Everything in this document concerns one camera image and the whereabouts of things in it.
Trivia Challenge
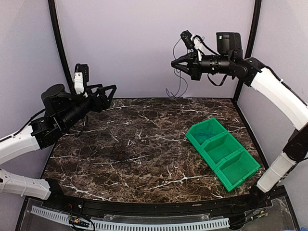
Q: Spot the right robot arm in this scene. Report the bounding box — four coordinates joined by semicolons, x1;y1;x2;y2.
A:
171;30;308;209

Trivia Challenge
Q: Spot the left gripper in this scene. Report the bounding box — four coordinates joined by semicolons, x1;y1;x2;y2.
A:
60;83;116;130

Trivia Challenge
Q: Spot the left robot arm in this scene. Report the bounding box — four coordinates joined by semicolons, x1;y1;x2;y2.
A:
0;84;117;210

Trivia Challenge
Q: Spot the light blue cable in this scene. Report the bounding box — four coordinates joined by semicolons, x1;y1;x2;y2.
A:
193;122;217;140

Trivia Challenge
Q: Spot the green bin near compartment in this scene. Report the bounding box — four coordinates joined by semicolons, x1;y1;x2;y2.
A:
214;149;260;192

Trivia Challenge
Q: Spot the white slotted cable duct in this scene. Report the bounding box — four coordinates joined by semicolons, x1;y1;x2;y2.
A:
31;206;230;231

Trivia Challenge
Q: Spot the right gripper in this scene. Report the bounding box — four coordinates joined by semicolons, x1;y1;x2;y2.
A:
171;48;232;79

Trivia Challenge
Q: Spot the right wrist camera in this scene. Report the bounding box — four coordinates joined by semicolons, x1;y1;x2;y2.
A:
180;30;205;55

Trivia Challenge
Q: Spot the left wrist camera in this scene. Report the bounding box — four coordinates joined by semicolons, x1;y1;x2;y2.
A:
73;64;89;97

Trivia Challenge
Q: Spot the black front rail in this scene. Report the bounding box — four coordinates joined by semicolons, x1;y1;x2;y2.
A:
43;195;272;218

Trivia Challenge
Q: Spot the left black frame post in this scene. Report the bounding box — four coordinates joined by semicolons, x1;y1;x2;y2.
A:
47;0;76;94

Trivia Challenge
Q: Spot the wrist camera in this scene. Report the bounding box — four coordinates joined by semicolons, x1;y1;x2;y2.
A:
180;30;205;55
73;64;89;97

